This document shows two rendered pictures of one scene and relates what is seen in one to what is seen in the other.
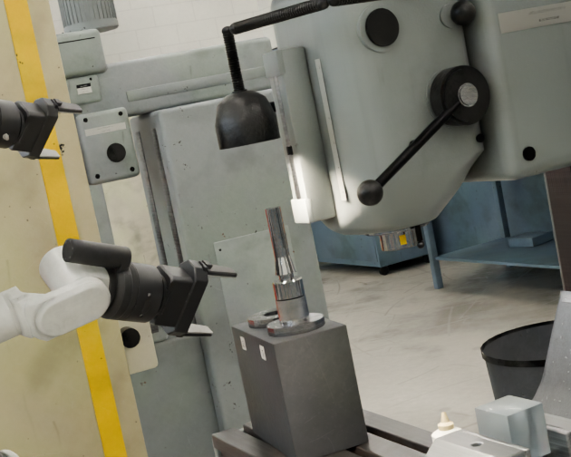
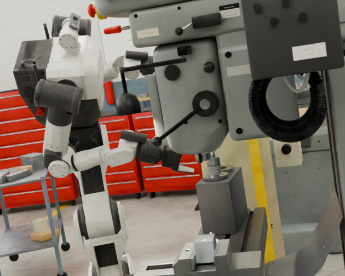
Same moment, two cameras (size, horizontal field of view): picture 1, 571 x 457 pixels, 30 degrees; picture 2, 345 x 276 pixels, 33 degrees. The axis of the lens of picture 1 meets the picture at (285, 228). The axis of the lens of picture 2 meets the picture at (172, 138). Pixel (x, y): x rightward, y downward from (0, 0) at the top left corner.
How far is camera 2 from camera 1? 1.12 m
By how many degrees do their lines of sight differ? 38
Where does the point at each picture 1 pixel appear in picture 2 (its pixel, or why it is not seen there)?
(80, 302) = (120, 155)
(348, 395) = (228, 212)
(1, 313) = (95, 154)
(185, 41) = not seen: outside the picture
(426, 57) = (194, 85)
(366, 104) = (166, 103)
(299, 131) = (153, 109)
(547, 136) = (251, 124)
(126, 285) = (143, 150)
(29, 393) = not seen: hidden behind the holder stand
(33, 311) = (103, 156)
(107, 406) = (259, 181)
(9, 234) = not seen: hidden behind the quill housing
